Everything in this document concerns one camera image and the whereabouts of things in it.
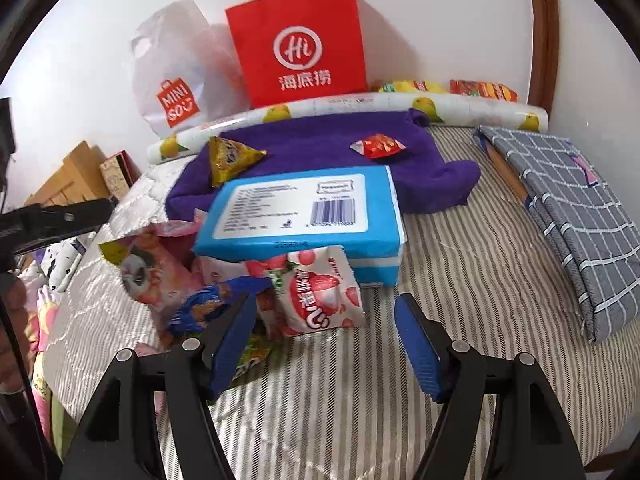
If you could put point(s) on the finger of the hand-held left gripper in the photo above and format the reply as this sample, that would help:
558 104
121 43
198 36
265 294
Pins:
55 219

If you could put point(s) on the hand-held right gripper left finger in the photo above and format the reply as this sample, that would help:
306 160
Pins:
230 340

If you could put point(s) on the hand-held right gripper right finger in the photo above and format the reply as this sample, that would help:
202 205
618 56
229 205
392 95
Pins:
417 345

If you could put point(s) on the green snack packet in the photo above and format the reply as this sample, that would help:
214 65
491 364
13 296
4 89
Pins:
250 355

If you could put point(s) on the blue cookie packet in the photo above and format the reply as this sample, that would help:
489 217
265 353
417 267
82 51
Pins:
200 310

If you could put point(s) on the strawberry print candy packet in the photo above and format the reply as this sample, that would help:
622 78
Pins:
315 305

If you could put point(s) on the large pink snack bag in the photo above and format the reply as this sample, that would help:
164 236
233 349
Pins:
155 270

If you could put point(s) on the person's left hand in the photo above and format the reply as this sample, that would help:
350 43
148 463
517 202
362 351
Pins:
12 345

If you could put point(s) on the white dotted cloth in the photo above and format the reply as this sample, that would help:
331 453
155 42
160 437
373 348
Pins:
65 260

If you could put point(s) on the white pink snack packet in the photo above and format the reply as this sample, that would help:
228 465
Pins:
217 270

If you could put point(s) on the patterned box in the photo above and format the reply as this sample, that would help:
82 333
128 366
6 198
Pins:
117 175

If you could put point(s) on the pink floral blanket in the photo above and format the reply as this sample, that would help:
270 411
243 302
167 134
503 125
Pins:
45 320

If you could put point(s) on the blue tissue pack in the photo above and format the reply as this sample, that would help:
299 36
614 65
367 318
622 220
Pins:
385 210

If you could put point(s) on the yellow triangular snack packet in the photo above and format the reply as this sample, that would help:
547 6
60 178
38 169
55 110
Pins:
227 160

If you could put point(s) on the white plastic bag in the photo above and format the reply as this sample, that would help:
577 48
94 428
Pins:
175 60

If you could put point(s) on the red snack packet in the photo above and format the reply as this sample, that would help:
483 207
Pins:
377 146

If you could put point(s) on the grey checked folded cloth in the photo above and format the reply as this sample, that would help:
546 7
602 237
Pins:
575 210

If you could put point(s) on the purple towel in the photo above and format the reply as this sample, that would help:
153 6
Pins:
310 145

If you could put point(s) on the pear print rolled tablecloth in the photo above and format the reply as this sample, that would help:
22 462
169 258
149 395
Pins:
350 105

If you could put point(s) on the yellow chip bag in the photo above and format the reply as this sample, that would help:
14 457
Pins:
410 86

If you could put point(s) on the red orange chip bag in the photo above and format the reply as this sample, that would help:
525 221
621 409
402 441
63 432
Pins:
480 90

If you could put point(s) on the red paper bag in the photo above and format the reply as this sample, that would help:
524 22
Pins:
300 35

